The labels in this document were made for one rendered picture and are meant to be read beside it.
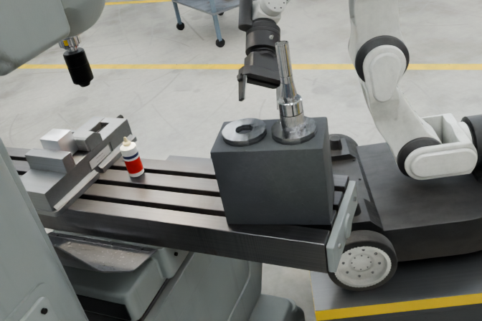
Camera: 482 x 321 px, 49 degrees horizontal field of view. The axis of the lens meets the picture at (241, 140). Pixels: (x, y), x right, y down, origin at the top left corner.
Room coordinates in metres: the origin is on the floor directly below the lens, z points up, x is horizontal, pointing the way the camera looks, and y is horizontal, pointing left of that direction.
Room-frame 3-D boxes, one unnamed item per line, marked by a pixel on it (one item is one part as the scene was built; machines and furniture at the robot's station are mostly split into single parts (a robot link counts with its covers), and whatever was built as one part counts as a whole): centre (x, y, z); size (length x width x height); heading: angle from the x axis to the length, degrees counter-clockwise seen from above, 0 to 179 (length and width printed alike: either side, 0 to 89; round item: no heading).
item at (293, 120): (0.88, -0.11, 1.13); 0.05 x 0.05 x 0.05
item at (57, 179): (1.21, 0.44, 0.96); 0.35 x 0.15 x 0.11; 150
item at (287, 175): (0.90, -0.06, 1.00); 0.22 x 0.12 x 0.20; 72
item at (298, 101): (0.88, -0.11, 1.16); 0.05 x 0.05 x 0.01
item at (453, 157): (1.32, -0.57, 0.68); 0.21 x 0.20 x 0.13; 83
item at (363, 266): (1.09, -0.27, 0.50); 0.20 x 0.05 x 0.20; 83
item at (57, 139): (1.19, 0.45, 1.01); 0.06 x 0.05 x 0.06; 60
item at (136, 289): (1.12, 0.32, 0.76); 0.50 x 0.35 x 0.12; 152
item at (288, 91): (0.88, -0.11, 1.22); 0.03 x 0.03 x 0.11
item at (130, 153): (1.15, 0.28, 0.96); 0.04 x 0.04 x 0.11
